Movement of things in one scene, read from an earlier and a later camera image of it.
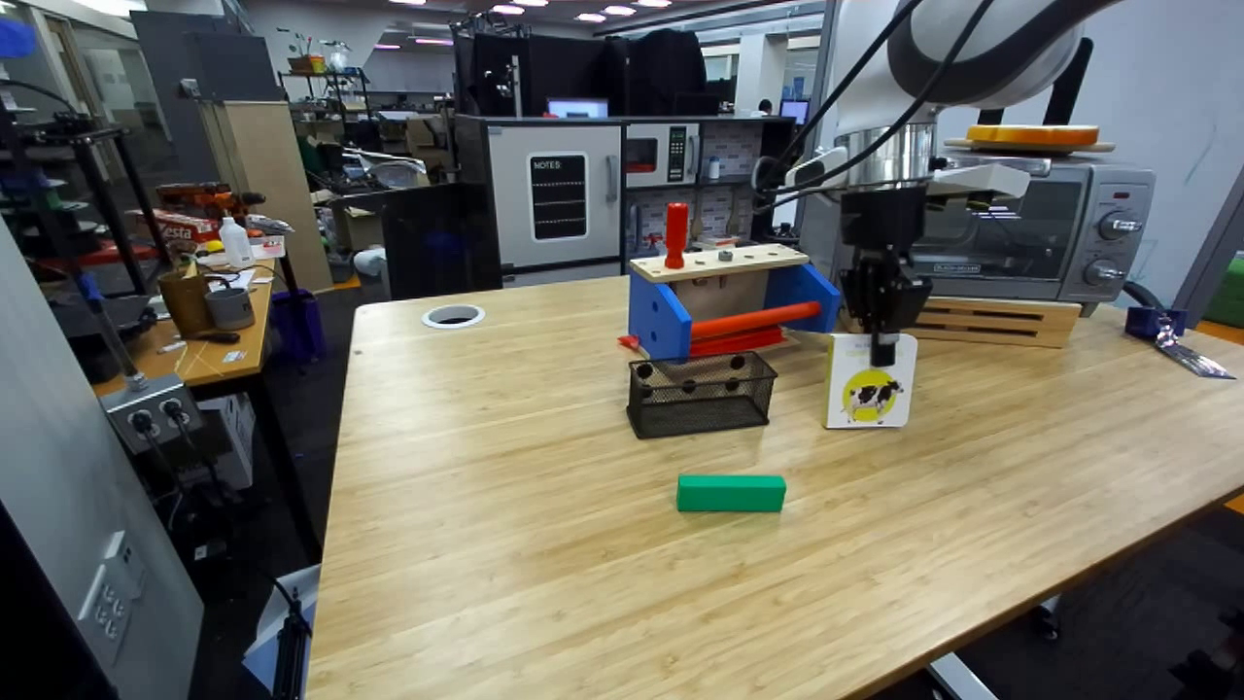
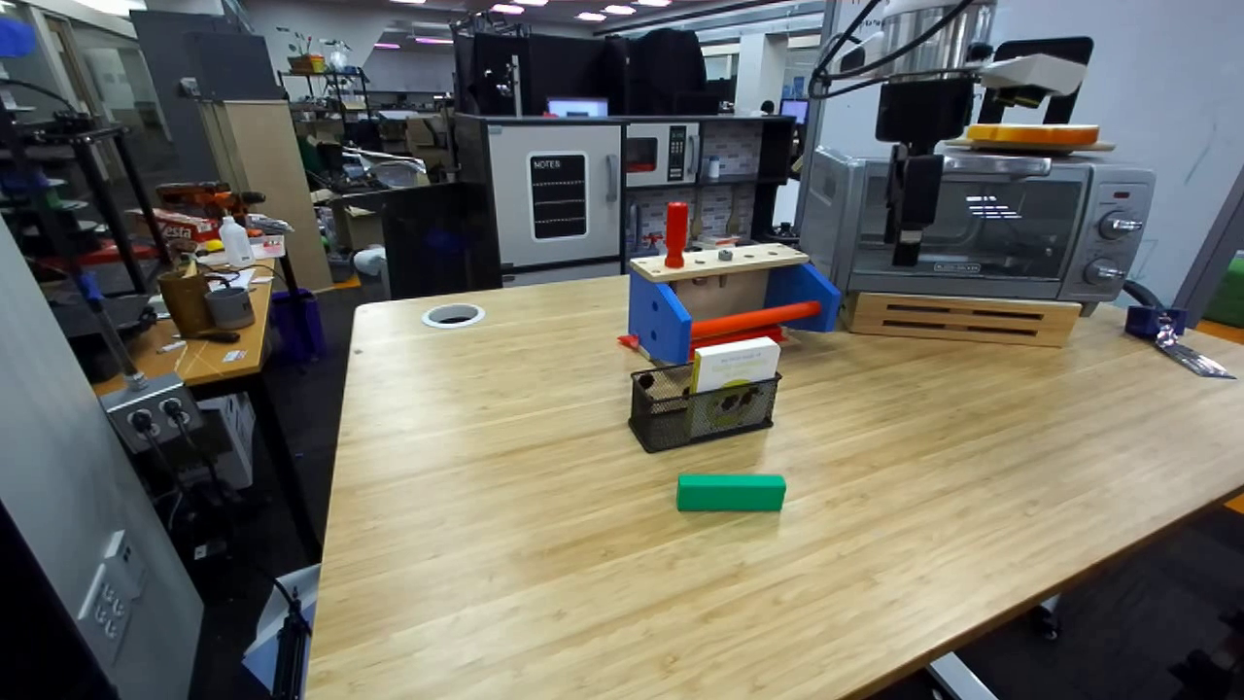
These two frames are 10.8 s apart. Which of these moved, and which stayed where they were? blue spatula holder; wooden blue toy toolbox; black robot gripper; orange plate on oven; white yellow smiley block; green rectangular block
Moved: white yellow smiley block; black robot gripper
Stayed: blue spatula holder; wooden blue toy toolbox; orange plate on oven; green rectangular block
